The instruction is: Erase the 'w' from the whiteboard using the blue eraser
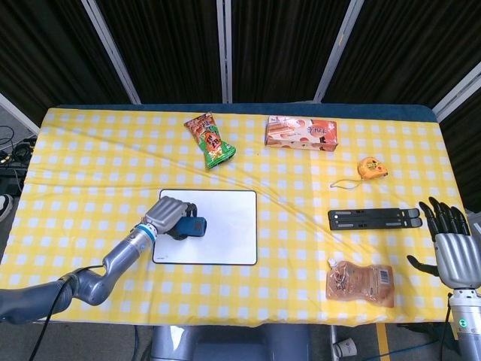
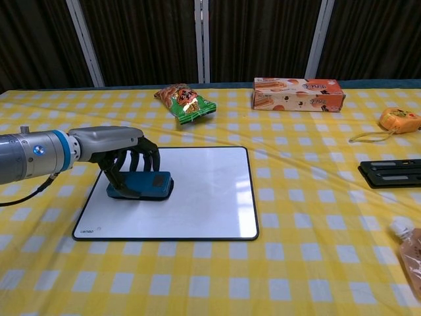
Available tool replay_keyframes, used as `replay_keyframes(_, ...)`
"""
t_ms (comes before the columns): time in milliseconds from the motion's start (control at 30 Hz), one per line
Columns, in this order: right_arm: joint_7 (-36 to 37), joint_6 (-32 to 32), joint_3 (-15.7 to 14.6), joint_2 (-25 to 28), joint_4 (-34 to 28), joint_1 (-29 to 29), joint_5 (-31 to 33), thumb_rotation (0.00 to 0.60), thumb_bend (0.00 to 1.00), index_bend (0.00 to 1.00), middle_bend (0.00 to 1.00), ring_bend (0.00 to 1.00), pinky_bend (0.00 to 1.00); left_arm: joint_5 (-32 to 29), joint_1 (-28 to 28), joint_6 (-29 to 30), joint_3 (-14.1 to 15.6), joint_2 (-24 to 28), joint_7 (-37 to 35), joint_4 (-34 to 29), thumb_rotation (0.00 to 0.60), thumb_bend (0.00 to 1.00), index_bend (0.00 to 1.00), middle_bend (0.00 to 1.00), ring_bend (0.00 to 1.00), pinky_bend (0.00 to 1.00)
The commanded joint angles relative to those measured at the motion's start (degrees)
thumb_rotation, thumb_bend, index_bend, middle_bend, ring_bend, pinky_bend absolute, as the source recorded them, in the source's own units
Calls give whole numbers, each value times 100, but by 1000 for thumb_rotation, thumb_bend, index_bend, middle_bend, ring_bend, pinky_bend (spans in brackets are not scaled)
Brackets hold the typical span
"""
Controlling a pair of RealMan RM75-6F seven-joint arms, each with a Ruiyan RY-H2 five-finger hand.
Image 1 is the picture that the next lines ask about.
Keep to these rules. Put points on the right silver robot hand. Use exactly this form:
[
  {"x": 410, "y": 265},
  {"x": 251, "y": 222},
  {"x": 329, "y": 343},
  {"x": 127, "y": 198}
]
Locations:
[{"x": 452, "y": 255}]

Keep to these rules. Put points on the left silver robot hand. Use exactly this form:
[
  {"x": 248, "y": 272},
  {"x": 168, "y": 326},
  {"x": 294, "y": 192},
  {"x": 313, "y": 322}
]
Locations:
[{"x": 169, "y": 216}]

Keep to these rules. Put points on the blue whiteboard eraser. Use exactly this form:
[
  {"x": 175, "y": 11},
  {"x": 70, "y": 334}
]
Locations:
[{"x": 192, "y": 226}]

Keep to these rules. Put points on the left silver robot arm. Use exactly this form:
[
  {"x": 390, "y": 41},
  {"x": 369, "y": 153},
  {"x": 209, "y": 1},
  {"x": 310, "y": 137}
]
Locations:
[{"x": 94, "y": 278}]

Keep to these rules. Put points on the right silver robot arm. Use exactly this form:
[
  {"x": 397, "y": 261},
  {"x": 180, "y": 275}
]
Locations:
[{"x": 466, "y": 323}]

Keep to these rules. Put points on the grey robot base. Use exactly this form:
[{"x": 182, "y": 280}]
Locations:
[{"x": 229, "y": 342}]

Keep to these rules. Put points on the green orange snack bag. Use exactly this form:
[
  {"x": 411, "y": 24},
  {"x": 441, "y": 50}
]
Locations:
[{"x": 209, "y": 141}]

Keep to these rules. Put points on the yellow white checkered tablecloth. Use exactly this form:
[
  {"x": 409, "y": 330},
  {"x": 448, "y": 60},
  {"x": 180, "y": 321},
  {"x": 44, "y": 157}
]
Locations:
[{"x": 240, "y": 169}]

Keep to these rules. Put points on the black folding stand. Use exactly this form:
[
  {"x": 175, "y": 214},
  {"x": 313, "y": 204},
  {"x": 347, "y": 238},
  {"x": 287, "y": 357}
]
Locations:
[{"x": 372, "y": 219}]

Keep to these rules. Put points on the brown spout pouch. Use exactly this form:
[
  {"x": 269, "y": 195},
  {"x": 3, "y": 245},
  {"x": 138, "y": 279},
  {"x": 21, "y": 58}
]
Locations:
[{"x": 360, "y": 284}]

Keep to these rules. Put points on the orange tape measure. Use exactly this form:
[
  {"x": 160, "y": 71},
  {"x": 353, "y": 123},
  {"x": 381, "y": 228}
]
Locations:
[{"x": 371, "y": 167}]

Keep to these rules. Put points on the pink biscuit box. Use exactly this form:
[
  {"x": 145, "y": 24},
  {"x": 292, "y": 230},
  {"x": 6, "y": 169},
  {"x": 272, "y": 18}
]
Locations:
[{"x": 300, "y": 133}]

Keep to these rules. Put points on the white whiteboard black frame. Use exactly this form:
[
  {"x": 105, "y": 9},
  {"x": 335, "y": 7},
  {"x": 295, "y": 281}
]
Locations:
[{"x": 225, "y": 229}]

